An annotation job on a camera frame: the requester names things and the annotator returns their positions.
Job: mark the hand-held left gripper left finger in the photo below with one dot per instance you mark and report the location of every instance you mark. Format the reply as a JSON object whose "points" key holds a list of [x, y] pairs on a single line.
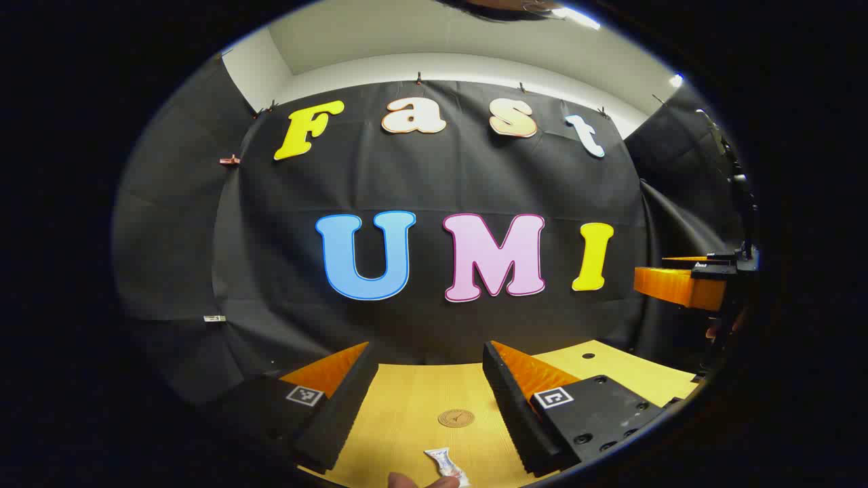
{"points": [[342, 413]]}

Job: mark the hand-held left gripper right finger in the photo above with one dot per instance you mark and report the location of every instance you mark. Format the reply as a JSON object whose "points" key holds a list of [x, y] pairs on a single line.
{"points": [[505, 407]]}

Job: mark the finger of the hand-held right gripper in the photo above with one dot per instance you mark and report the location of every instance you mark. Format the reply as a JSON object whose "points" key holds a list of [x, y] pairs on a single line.
{"points": [[685, 258], [678, 288]]}

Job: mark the round brown coaster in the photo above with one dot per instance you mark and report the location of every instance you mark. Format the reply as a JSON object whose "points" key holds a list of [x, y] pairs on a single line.
{"points": [[456, 418]]}

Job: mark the wooden desktop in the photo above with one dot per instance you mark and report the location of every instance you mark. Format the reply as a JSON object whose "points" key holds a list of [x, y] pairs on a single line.
{"points": [[407, 407]]}

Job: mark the ceiling light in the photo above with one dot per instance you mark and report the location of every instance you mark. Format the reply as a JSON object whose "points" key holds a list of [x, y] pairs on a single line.
{"points": [[676, 80]]}

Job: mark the black backdrop cloth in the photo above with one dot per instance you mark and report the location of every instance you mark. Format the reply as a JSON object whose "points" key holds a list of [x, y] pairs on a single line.
{"points": [[434, 183]]}

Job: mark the copper cloth clip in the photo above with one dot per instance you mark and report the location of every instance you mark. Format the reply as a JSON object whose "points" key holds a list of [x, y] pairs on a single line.
{"points": [[229, 160]]}

